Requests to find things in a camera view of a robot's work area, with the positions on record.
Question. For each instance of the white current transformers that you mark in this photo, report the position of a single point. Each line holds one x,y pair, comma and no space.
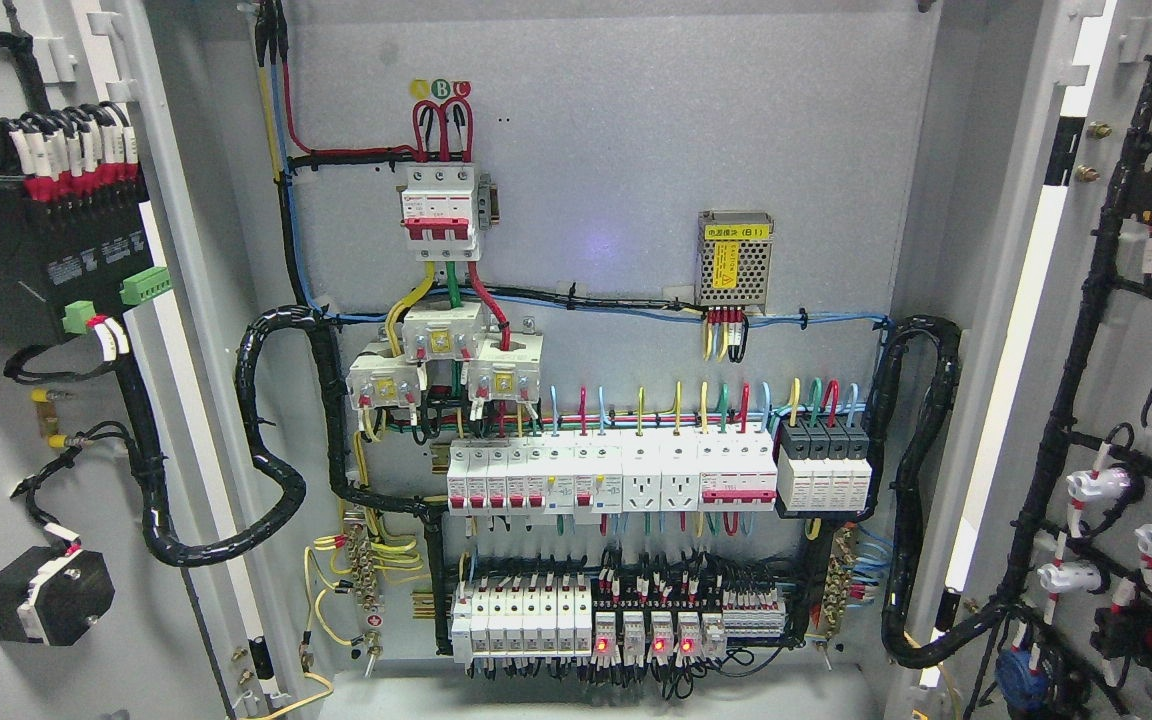
441,345

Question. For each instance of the row of small breakers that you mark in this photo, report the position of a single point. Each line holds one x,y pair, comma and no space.
566,474

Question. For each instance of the white double power sockets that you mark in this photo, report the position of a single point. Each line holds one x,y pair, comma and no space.
660,472

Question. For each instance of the metal mesh power supply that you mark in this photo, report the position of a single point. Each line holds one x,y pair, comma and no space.
734,258

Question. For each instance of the red white circuit breaker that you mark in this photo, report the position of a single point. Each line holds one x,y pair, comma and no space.
737,472

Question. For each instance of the main red white breaker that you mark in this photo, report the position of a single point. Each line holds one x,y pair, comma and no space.
442,213

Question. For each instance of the lower white breaker row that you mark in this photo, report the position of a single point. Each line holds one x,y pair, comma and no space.
523,618

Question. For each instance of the black white surge protector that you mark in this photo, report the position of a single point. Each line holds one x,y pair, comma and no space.
823,472

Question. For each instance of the relay row with red leds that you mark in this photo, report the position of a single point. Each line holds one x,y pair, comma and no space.
639,639

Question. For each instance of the brass ground terminal bar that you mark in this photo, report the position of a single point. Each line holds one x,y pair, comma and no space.
837,588

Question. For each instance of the black digital power meter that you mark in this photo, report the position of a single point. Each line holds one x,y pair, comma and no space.
68,250

